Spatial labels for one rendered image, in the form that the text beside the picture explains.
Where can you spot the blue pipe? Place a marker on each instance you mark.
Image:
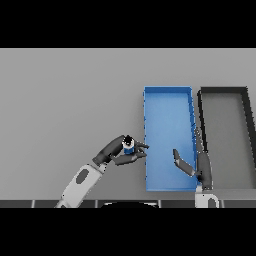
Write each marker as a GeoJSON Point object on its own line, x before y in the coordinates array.
{"type": "Point", "coordinates": [128, 145]}

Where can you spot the dark grey bin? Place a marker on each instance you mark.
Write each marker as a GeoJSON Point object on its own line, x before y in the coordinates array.
{"type": "Point", "coordinates": [226, 136]}

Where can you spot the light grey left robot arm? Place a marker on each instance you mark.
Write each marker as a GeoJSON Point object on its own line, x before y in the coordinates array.
{"type": "Point", "coordinates": [78, 185]}

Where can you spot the blue bin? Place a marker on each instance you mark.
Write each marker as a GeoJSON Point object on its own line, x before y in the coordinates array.
{"type": "Point", "coordinates": [170, 136]}

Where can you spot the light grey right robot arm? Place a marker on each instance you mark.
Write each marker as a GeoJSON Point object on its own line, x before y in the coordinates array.
{"type": "Point", "coordinates": [206, 199]}

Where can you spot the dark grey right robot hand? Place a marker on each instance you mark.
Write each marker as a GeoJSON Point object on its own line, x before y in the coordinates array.
{"type": "Point", "coordinates": [203, 166]}

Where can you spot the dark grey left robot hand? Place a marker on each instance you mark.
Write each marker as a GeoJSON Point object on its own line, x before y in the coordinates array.
{"type": "Point", "coordinates": [110, 151]}

